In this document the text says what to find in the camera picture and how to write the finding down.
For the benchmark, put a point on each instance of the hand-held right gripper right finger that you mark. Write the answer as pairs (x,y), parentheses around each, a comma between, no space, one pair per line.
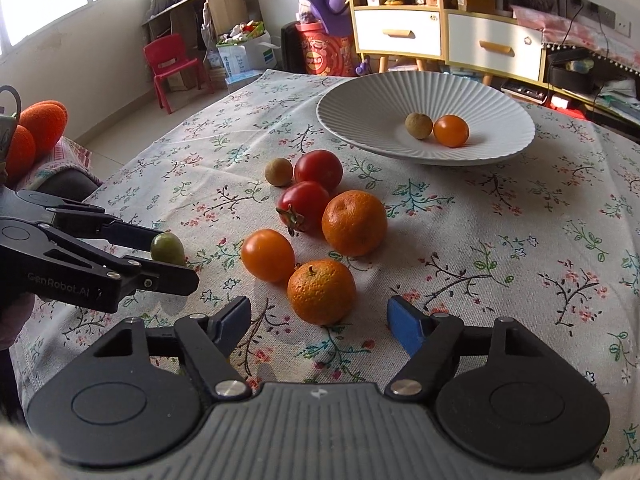
(404,325)

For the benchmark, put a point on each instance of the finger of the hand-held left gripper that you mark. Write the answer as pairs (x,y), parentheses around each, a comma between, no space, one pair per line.
(170,280)
(135,235)

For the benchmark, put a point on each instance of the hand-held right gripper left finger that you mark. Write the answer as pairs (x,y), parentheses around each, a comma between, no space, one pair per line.
(234,319)

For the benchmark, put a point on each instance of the small green fruit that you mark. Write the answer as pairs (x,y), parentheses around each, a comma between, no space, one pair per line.
(167,248)

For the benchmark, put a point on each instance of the orange tomato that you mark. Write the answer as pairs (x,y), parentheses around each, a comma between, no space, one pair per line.
(268,255)
(451,131)

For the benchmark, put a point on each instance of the orange mandarin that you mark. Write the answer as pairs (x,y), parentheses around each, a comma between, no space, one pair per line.
(321,292)
(354,222)

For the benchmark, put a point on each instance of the red tomato with stem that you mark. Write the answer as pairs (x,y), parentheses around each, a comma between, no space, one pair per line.
(305,205)

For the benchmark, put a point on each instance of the white ribbed plate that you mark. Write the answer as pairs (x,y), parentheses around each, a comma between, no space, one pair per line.
(375,110)

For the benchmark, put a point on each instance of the person's left forearm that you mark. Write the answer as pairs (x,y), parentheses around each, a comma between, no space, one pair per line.
(12,320)

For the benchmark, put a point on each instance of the dark sofa armrest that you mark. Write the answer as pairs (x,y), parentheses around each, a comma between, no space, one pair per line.
(65,175)

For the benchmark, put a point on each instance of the orange plush toy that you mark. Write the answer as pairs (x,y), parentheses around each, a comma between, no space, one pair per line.
(45,122)
(19,152)

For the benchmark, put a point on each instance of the floral tablecloth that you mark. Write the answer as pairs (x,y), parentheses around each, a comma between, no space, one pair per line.
(500,235)

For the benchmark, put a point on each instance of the red plastic chair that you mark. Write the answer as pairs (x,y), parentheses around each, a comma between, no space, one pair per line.
(170,60)

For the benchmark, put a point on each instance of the light blue box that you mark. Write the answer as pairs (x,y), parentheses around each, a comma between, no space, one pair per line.
(240,80)

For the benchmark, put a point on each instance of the white shopping bag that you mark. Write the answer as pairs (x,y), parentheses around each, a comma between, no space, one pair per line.
(245,55)

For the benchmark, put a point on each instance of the black heater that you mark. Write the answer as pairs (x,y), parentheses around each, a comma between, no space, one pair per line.
(290,47)

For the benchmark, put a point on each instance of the wooden desk with shelf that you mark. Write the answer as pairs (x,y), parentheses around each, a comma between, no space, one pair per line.
(225,5)

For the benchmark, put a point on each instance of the red round box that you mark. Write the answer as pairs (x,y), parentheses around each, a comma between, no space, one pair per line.
(325,55)

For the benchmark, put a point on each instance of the small purple toy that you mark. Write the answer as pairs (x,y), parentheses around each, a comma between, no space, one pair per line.
(362,66)

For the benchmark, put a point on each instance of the tall wooden drawer cabinet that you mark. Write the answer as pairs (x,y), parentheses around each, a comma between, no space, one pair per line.
(395,32)

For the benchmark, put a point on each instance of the black box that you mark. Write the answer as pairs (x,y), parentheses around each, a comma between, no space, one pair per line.
(570,75)

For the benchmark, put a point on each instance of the low wooden drawer cabinet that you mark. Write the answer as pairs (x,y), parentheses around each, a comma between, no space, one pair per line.
(495,35)

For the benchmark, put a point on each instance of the brown cardboard box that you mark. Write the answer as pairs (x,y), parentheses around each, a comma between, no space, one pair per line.
(475,1)

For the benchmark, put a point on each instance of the pink cloth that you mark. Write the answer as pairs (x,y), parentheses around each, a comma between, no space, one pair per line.
(590,35)

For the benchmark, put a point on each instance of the wide wall outlet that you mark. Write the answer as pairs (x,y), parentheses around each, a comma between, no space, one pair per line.
(600,12)

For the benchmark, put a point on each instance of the white wall outlet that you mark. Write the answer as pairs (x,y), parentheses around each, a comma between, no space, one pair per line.
(623,25)

